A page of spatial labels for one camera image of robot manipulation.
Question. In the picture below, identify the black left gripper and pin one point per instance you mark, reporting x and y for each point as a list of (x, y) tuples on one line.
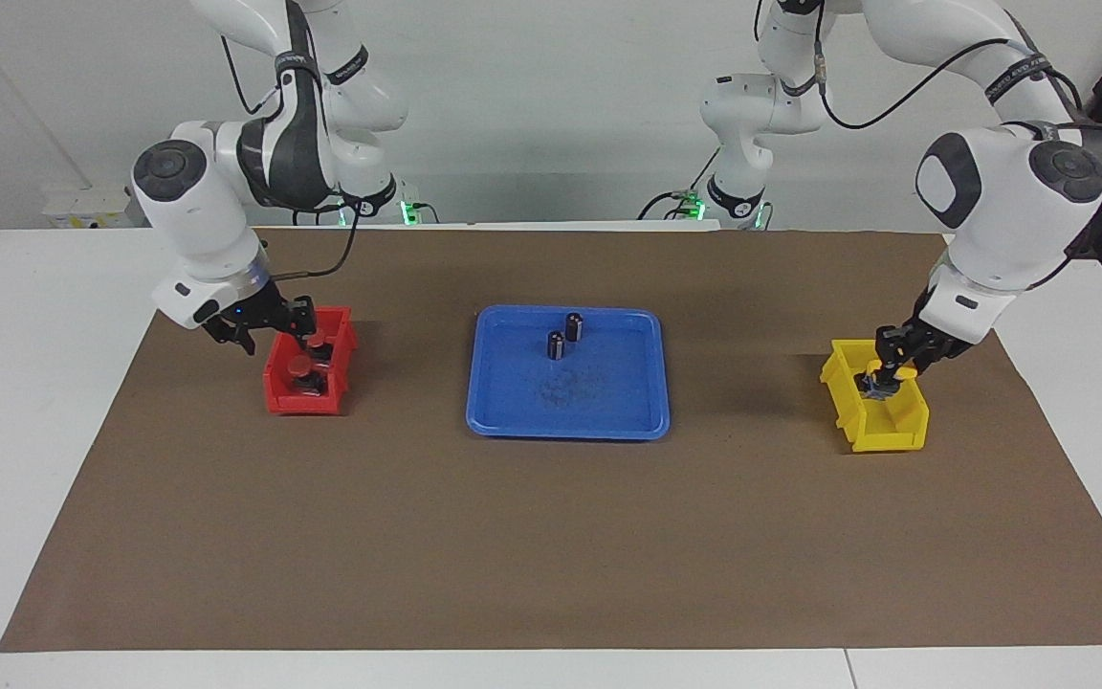
[(924, 340)]

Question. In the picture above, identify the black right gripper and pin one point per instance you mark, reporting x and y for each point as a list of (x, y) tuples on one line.
[(254, 316)]

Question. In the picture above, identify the red push button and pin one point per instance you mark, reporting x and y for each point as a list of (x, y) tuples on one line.
[(319, 341), (300, 368)]

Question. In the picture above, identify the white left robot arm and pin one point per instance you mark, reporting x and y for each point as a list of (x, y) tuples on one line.
[(1001, 211)]

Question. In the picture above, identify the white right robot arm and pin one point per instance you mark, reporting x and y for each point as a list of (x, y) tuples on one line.
[(197, 211)]

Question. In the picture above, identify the yellow plastic bin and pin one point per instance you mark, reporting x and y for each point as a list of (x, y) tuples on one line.
[(881, 431)]

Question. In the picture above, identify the red plastic bin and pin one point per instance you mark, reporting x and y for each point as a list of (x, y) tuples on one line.
[(278, 397)]

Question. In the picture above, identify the blue plastic tray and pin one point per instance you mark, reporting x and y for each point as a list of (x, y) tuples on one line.
[(522, 416)]

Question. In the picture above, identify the black cylindrical capacitor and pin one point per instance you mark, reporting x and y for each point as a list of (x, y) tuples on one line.
[(574, 327), (556, 344)]

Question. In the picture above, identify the brown paper table mat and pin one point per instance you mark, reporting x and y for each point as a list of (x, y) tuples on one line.
[(551, 536)]

